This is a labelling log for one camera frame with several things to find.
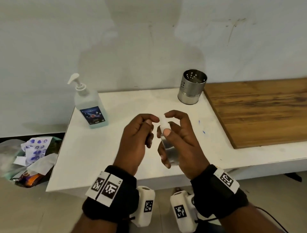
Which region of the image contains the person's right hand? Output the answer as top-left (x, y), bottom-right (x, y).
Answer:
top-left (157, 110), bottom-right (210, 181)

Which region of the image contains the person's left hand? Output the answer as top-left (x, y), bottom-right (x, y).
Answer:
top-left (113, 113), bottom-right (161, 177)

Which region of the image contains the small clear bottle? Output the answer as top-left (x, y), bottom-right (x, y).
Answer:
top-left (160, 128), bottom-right (180, 166)

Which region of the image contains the large white bottle blue label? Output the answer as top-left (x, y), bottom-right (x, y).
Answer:
top-left (74, 90), bottom-right (109, 129)

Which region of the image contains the person's right forearm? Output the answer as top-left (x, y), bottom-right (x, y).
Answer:
top-left (219, 204), bottom-right (279, 233)

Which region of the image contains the person's left forearm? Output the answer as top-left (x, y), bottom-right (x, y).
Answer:
top-left (71, 212), bottom-right (118, 233)

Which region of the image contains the black right wristband with markers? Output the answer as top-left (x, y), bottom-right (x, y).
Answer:
top-left (191, 164), bottom-right (249, 219)

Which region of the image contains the black wristband with markers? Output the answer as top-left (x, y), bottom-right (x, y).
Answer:
top-left (82, 165), bottom-right (139, 224)
top-left (191, 164), bottom-right (249, 219)

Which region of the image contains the perforated steel utensil holder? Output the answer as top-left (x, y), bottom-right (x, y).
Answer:
top-left (177, 69), bottom-right (208, 105)

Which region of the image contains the black left wristband with markers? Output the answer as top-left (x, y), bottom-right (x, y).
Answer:
top-left (82, 165), bottom-right (139, 224)

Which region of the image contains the white marker cube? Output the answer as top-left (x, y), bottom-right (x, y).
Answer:
top-left (169, 191), bottom-right (198, 233)

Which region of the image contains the wooden board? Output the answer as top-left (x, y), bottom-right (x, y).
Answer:
top-left (203, 78), bottom-right (307, 149)

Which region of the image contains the white tissue paper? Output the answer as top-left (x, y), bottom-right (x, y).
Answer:
top-left (13, 153), bottom-right (59, 176)

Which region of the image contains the white paper with blue prints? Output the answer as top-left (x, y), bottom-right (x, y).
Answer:
top-left (21, 137), bottom-right (52, 166)

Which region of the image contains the orange wrapper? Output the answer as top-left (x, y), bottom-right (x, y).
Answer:
top-left (24, 173), bottom-right (43, 187)

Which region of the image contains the teal waste bin with trash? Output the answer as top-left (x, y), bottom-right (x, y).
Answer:
top-left (0, 136), bottom-right (62, 188)

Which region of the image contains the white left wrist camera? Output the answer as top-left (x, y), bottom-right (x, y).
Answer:
top-left (130, 186), bottom-right (156, 228)

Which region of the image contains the black right camera cable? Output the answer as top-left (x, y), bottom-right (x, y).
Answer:
top-left (196, 206), bottom-right (288, 233)

